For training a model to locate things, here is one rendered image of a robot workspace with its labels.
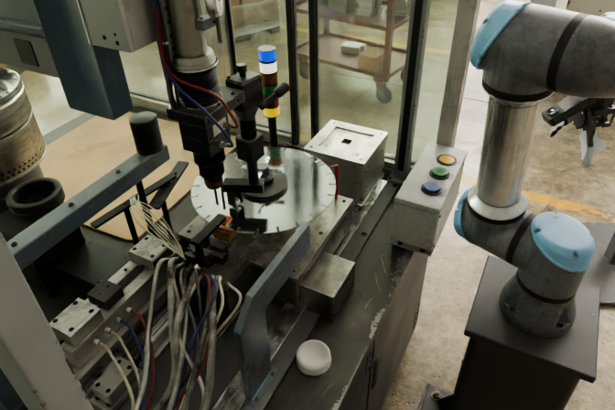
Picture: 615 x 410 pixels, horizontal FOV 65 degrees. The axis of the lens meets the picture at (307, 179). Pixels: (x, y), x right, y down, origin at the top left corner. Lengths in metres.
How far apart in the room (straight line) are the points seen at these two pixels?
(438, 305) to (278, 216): 1.24
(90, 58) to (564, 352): 1.04
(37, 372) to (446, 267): 2.00
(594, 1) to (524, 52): 3.10
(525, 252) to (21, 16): 1.05
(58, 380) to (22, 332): 0.07
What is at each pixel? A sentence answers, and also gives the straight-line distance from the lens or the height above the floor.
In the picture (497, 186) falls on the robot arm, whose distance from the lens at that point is 1.00.
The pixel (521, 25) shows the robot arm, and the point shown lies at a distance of 0.82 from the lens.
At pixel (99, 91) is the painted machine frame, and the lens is 0.89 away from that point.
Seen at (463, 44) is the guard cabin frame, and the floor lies 1.18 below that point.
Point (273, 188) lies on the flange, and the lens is 1.09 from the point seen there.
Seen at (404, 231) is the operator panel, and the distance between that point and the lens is 1.23.
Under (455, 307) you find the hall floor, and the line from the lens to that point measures 2.16.
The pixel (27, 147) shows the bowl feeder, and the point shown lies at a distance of 1.45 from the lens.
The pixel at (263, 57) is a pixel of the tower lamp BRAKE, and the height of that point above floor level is 1.14.
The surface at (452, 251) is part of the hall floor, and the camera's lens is 2.39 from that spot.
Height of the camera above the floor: 1.61
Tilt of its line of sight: 36 degrees down
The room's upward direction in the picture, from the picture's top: 2 degrees counter-clockwise
